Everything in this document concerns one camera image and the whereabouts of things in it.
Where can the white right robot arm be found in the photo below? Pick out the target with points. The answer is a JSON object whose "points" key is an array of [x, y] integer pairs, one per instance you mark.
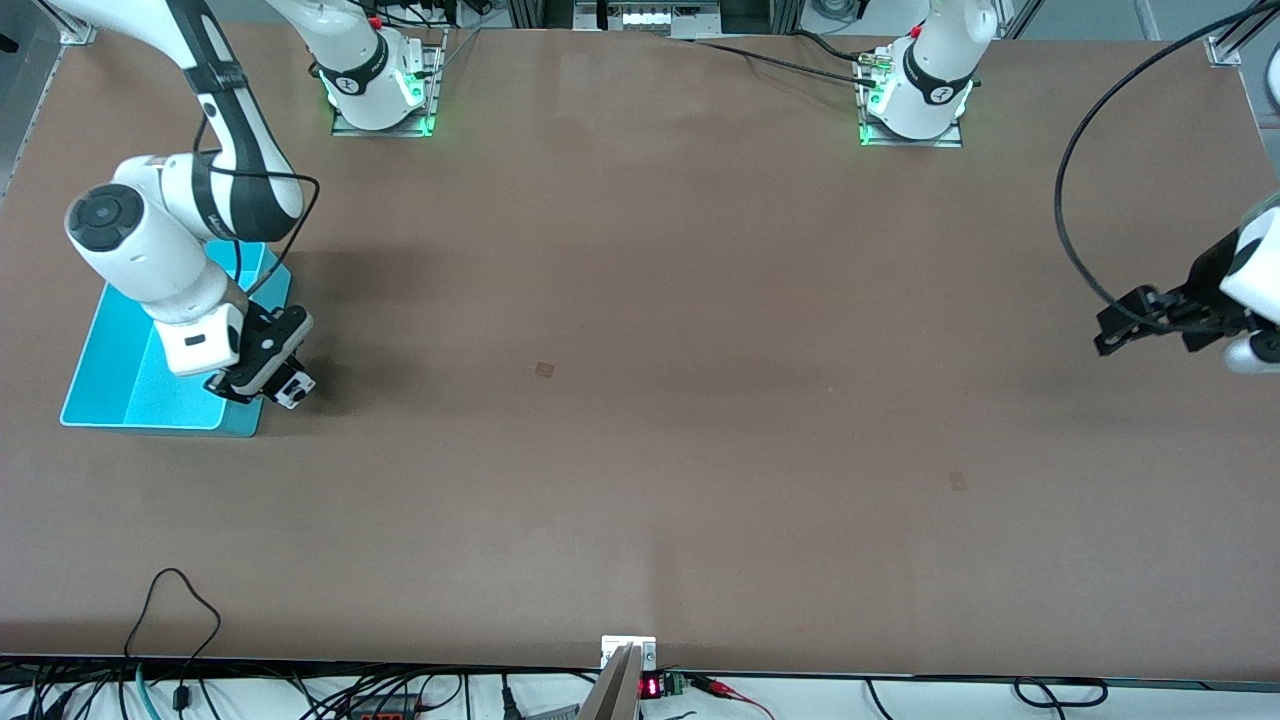
{"points": [[150, 240]]}

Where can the aluminium corner bracket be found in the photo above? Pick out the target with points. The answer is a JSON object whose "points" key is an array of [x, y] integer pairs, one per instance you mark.
{"points": [[80, 36], [1224, 52]]}

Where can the red clip leads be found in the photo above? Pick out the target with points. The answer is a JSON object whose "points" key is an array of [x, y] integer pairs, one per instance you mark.
{"points": [[722, 688]]}

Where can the red digit display module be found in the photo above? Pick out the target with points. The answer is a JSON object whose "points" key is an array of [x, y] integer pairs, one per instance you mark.
{"points": [[650, 688]]}

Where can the cyan plastic storage bin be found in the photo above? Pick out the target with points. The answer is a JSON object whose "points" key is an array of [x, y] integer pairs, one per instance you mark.
{"points": [[125, 385]]}

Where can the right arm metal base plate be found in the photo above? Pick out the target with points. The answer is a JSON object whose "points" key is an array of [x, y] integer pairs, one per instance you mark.
{"points": [[385, 125]]}

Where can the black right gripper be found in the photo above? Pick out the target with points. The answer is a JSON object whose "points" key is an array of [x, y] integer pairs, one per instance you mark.
{"points": [[268, 340]]}

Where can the white power strip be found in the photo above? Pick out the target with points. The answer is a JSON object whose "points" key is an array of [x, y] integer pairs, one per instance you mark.
{"points": [[650, 16]]}

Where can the grey front camera mount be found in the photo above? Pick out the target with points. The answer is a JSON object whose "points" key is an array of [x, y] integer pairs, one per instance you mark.
{"points": [[618, 680]]}

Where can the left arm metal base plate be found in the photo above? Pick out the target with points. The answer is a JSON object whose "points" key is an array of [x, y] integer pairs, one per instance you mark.
{"points": [[915, 135]]}

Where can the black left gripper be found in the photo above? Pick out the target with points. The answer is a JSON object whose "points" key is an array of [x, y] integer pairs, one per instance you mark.
{"points": [[1207, 283]]}

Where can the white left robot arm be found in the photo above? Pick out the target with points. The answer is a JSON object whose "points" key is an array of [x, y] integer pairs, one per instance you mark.
{"points": [[935, 60]]}

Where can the white jeep toy black roof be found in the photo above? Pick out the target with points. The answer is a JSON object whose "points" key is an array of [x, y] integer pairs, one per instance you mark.
{"points": [[295, 390]]}

